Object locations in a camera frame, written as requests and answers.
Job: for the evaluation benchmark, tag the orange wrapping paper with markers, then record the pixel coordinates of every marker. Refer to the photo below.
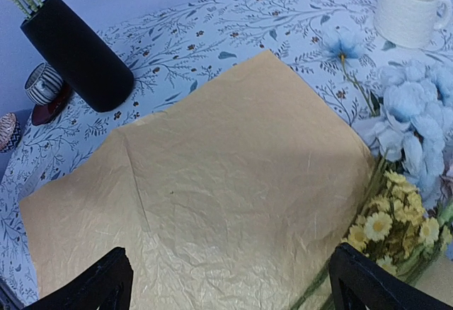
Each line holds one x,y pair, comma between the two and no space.
233,198

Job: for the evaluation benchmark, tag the tall black vase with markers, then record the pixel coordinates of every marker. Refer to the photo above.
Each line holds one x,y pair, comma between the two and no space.
79,55

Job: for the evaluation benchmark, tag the floral patterned tablecloth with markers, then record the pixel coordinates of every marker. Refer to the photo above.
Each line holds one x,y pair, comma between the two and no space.
174,51

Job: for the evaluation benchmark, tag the artificial flower bouquet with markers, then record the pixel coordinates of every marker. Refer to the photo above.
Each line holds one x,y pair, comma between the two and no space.
403,221

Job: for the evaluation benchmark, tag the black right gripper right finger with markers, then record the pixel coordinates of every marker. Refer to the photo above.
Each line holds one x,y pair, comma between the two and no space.
359,283

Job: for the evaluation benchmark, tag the cream ceramic mug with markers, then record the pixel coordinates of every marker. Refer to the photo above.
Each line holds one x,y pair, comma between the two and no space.
411,23

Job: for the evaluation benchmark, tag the striped black white cup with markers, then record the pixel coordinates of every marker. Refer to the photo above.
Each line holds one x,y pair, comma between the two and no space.
43,84

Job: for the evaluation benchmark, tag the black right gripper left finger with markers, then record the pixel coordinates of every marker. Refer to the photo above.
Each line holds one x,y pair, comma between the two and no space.
107,284

